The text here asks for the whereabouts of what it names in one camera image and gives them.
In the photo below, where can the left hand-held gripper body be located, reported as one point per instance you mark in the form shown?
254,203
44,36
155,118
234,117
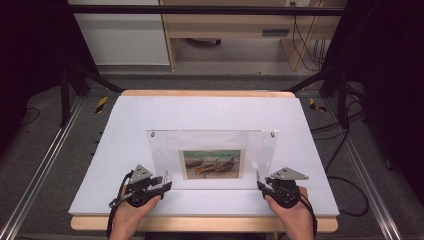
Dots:
141,186

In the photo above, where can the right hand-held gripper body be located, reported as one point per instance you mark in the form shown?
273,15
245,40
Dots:
286,188

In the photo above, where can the clear acrylic photo frame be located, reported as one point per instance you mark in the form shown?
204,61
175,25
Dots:
213,140

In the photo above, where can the person's right hand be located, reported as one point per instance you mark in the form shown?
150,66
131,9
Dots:
295,220

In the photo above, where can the person's left hand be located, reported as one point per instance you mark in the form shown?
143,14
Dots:
130,218

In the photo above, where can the boat painting print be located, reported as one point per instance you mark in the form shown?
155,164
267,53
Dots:
212,164

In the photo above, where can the wooden table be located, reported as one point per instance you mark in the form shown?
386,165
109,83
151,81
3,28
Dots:
206,224

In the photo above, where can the yellow clamp right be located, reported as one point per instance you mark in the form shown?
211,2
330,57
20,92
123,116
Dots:
316,105

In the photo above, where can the white board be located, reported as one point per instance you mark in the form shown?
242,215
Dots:
213,110

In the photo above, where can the yellow black tape strip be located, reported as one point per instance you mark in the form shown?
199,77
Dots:
101,104

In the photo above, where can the black metal stand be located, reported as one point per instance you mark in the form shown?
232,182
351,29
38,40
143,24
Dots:
65,96
341,96

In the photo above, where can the black curtain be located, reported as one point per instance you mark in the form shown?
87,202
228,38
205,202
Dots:
390,83
30,50

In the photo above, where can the white cabinet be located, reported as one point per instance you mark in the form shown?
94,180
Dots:
123,36

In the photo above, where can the light wooden desk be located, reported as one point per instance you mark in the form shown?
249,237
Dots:
230,23

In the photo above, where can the black horizontal bar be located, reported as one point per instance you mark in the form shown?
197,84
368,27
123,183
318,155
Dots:
200,10

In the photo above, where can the aluminium floor rail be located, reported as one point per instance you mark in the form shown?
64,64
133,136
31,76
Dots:
363,173
40,166

